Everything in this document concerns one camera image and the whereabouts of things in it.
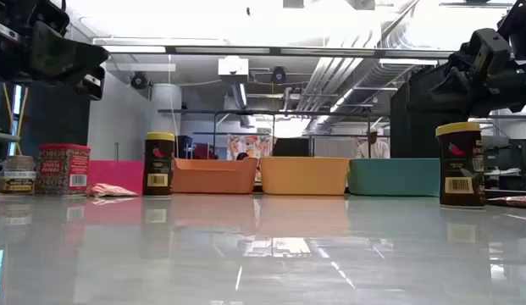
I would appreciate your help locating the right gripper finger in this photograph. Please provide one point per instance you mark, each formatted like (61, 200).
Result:
(452, 88)
(490, 53)

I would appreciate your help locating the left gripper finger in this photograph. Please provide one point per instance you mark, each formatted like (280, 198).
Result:
(63, 59)
(92, 87)

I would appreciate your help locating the dark bottle with yellow lid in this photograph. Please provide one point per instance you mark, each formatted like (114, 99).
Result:
(459, 169)
(158, 165)

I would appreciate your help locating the red spice tin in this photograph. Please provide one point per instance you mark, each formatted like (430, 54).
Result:
(61, 169)

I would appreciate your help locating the orange-brown spice packet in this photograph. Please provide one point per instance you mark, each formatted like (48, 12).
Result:
(110, 190)
(514, 201)

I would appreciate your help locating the small cork-lidded glass jar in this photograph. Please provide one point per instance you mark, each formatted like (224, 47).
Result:
(17, 175)

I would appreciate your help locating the black ceiling speaker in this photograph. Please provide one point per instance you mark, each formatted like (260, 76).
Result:
(139, 80)
(278, 75)

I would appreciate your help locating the black curtain partition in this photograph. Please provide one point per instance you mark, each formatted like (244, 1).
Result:
(415, 127)

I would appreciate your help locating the white round column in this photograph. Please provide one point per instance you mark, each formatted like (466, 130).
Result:
(165, 110)

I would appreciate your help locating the grey desk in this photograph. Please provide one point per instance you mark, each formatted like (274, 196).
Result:
(4, 136)

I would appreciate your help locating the black workstation desk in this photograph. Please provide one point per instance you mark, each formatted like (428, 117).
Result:
(512, 165)

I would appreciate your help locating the pink plastic bin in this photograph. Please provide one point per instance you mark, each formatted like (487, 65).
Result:
(118, 173)

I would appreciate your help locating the person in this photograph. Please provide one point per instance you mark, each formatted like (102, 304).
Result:
(374, 149)
(242, 156)

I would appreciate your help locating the teal plastic bin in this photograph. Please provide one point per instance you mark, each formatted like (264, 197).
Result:
(394, 177)

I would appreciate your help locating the silver ceiling ducts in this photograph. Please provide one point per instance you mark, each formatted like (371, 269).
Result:
(330, 76)

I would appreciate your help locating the white ceiling box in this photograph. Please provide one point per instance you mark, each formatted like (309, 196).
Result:
(233, 65)

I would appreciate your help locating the orange plastic bin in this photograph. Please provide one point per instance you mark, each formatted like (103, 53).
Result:
(216, 175)

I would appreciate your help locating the colourful poster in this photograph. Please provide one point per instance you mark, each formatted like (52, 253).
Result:
(250, 146)

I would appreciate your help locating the yellow plastic bin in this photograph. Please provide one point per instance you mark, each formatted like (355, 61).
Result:
(305, 175)

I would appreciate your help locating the black background monitor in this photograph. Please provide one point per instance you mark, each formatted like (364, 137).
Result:
(291, 147)

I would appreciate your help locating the overhead bar with light strips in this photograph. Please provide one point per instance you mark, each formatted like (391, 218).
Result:
(275, 51)

